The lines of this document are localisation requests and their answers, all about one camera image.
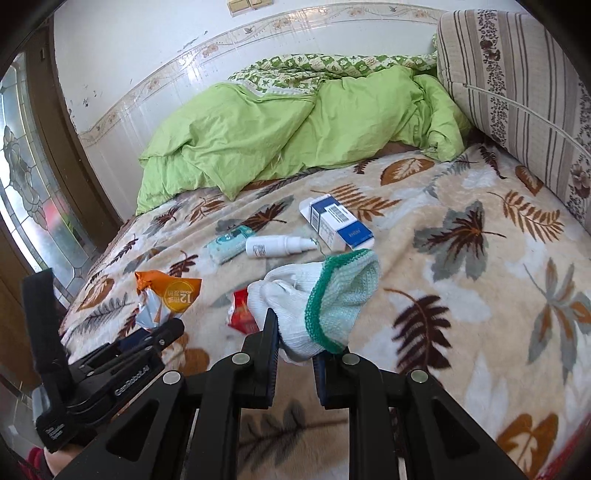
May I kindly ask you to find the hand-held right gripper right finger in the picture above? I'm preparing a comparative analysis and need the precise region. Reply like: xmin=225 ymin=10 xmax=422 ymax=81
xmin=311 ymin=351 xmax=529 ymax=480

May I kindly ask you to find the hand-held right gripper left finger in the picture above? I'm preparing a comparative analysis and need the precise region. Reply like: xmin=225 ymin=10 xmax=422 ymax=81
xmin=55 ymin=308 xmax=280 ymax=480

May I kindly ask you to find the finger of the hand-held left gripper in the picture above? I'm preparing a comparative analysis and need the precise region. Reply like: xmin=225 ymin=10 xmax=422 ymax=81
xmin=90 ymin=318 xmax=185 ymax=370

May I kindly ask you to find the orange snack packet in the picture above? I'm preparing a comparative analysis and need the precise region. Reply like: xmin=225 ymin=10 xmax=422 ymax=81
xmin=134 ymin=270 xmax=203 ymax=329

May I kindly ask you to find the red snack packet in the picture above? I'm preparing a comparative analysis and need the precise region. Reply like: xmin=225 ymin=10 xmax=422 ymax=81
xmin=228 ymin=288 xmax=260 ymax=334

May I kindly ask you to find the white glove with green cuff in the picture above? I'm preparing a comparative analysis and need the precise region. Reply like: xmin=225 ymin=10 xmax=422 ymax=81
xmin=247 ymin=248 xmax=382 ymax=363

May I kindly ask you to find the teal wipes packet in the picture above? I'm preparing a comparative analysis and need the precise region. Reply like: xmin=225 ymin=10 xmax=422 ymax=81
xmin=206 ymin=227 xmax=256 ymax=265

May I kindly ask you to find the white spray bottle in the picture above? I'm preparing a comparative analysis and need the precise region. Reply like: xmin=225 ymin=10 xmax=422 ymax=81
xmin=245 ymin=234 xmax=319 ymax=258

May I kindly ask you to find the blue and white carton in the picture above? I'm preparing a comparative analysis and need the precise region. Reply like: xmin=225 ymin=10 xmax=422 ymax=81
xmin=299 ymin=194 xmax=375 ymax=252

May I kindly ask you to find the person's left forearm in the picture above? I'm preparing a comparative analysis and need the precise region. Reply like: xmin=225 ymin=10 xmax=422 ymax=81
xmin=25 ymin=443 xmax=81 ymax=480

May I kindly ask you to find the leaf-print fleece blanket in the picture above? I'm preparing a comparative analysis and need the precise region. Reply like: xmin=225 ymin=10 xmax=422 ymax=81
xmin=58 ymin=143 xmax=591 ymax=480

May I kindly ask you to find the wooden door with patterned glass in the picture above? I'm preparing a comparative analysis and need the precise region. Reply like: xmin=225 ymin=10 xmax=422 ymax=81
xmin=0 ymin=28 xmax=123 ymax=393

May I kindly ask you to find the plain green duvet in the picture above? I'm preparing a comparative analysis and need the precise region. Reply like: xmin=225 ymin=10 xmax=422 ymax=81
xmin=135 ymin=65 xmax=472 ymax=215

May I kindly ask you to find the green patterned quilt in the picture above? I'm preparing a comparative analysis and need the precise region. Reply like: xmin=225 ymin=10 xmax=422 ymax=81
xmin=228 ymin=53 xmax=438 ymax=93

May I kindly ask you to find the striped floral cushion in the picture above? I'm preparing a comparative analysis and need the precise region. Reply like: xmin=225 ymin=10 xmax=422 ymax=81
xmin=436 ymin=9 xmax=591 ymax=227

